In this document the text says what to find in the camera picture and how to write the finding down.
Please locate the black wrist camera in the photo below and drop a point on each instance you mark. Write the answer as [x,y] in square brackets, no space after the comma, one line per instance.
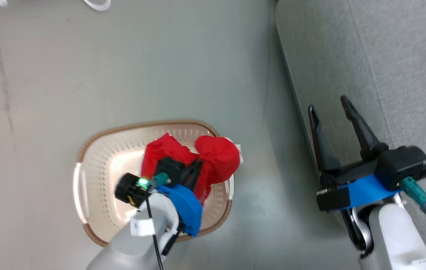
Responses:
[404,165]
[130,189]

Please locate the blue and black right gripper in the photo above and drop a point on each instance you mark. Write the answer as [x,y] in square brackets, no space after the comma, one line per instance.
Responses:
[362,191]

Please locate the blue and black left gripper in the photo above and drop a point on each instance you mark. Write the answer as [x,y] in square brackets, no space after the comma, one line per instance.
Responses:
[188,210]

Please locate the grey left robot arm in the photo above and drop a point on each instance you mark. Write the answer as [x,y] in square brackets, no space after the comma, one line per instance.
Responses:
[134,247]

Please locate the beige perforated laundry basket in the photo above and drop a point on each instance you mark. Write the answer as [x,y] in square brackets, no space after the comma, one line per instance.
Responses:
[100,165]

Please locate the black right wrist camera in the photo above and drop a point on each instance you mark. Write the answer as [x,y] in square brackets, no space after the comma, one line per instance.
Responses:
[404,165]

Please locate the grey fabric sofa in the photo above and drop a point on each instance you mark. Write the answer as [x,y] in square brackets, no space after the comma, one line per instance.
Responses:
[385,56]

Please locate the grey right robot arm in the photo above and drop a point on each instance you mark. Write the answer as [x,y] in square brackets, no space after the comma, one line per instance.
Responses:
[392,236]

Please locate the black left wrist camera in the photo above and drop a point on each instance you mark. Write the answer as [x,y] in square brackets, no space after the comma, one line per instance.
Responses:
[130,189]

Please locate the red cloth garment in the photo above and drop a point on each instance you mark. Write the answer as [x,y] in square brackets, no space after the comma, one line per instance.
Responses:
[218,157]

